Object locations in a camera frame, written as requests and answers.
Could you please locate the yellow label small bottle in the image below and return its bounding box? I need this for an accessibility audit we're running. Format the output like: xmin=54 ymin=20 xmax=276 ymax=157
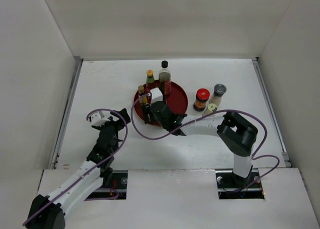
xmin=138 ymin=85 xmax=149 ymax=106

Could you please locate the green label chili sauce bottle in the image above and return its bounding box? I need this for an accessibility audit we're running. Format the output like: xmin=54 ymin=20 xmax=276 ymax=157
xmin=145 ymin=69 xmax=156 ymax=93

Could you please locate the tall dark vinegar bottle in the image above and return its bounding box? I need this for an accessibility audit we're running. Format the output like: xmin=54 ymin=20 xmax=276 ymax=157
xmin=158 ymin=60 xmax=171 ymax=97

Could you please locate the red lid sauce jar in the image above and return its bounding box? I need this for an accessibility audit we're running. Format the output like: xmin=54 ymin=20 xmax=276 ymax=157
xmin=193 ymin=88 xmax=210 ymax=112

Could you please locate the green lid spice shaker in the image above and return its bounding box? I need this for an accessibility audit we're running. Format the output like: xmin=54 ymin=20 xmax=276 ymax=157
xmin=202 ymin=103 xmax=218 ymax=116

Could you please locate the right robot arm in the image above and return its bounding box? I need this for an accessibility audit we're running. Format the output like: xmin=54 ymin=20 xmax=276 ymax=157
xmin=149 ymin=101 xmax=258 ymax=187

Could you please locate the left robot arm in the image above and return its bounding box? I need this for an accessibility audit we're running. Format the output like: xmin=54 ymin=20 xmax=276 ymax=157
xmin=22 ymin=108 xmax=131 ymax=229

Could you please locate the red round tray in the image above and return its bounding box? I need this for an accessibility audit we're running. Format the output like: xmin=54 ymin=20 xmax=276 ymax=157
xmin=133 ymin=81 xmax=188 ymax=127

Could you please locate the grey lid salt grinder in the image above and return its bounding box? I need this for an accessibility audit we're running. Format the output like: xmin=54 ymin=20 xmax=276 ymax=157
xmin=209 ymin=83 xmax=227 ymax=107

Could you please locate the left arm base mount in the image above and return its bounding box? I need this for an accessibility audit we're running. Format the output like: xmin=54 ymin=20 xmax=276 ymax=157
xmin=85 ymin=170 xmax=129 ymax=201

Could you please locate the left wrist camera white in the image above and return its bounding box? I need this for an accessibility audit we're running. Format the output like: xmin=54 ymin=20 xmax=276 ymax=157
xmin=87 ymin=110 xmax=111 ymax=127

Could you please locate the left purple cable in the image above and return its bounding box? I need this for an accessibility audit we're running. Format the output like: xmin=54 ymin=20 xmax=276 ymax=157
xmin=22 ymin=109 xmax=130 ymax=227

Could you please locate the purple cable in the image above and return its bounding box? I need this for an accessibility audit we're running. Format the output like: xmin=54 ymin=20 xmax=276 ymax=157
xmin=22 ymin=109 xmax=130 ymax=227
xmin=130 ymin=93 xmax=281 ymax=193

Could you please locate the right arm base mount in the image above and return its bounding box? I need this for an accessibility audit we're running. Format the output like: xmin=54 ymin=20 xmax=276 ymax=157
xmin=215 ymin=169 xmax=265 ymax=200

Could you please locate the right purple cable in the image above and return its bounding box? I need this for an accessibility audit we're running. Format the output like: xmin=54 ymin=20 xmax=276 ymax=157
xmin=130 ymin=93 xmax=281 ymax=193

